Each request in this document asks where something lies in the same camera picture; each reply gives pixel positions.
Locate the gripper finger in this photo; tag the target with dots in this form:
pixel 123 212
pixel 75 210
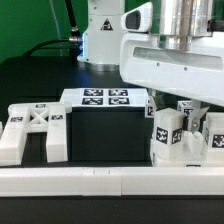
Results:
pixel 192 121

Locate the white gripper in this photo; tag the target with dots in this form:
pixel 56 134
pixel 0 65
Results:
pixel 174 46

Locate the white chair seat part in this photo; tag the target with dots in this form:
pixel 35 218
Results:
pixel 193 151

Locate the white tagged cube far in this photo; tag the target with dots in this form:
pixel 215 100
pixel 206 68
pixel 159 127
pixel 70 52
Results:
pixel 185 107

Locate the white tagged cube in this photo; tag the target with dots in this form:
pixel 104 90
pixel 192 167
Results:
pixel 185 107
pixel 149 110

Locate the white tagged cube near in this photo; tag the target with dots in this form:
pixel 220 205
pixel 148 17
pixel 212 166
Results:
pixel 149 110

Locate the white front obstacle bar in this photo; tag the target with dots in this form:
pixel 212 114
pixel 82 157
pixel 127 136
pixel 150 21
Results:
pixel 79 181

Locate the white base tag plate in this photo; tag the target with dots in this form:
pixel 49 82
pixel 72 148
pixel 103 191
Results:
pixel 105 97

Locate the white chair back frame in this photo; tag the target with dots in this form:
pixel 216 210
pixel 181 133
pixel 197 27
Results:
pixel 27 118

